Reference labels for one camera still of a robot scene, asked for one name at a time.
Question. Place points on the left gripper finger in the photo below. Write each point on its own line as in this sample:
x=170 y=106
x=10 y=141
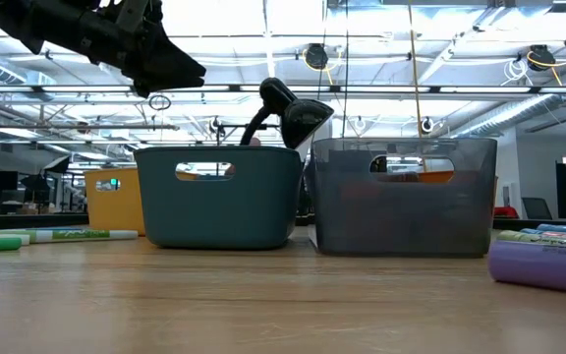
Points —
x=160 y=66

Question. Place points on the blue white pen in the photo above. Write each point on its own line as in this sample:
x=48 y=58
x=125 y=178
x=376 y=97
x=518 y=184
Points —
x=59 y=228

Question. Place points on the purple highlighter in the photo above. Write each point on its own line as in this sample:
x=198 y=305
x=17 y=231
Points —
x=538 y=268

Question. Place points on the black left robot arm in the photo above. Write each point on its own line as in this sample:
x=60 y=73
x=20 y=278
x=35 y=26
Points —
x=13 y=15

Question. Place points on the yellow plastic bin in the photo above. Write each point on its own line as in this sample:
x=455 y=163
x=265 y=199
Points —
x=116 y=211

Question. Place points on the black scanner on stand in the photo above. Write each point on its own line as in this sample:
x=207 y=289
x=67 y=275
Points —
x=307 y=120

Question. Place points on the teal plastic bin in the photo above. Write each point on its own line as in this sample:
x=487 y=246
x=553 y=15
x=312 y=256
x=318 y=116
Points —
x=214 y=216

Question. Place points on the grey office chair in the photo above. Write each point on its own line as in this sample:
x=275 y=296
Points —
x=537 y=207

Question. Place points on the red object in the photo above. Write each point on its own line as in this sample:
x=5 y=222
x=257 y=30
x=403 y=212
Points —
x=505 y=212

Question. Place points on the grey translucent plastic bin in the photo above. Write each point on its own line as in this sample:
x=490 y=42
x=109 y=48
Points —
x=401 y=221

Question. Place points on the silver ventilation duct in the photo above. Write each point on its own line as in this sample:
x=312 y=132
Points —
x=509 y=115

